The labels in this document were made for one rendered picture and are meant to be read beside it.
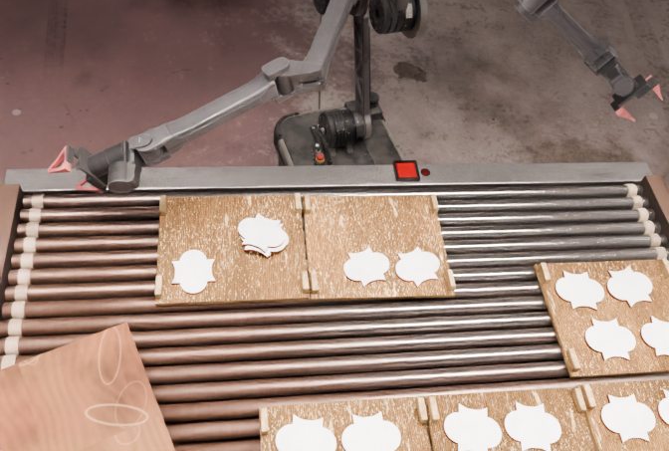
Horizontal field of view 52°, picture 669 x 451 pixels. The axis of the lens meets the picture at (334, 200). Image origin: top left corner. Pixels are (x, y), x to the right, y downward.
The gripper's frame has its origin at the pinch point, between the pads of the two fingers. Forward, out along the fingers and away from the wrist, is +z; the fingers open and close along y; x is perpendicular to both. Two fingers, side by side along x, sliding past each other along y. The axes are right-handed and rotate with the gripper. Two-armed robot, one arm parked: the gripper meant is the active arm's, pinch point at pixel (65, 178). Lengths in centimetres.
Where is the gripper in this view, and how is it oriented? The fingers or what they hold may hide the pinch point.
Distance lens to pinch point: 185.3
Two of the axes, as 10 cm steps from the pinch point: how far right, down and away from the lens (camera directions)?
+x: -1.6, -8.4, 5.1
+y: 3.9, 4.2, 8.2
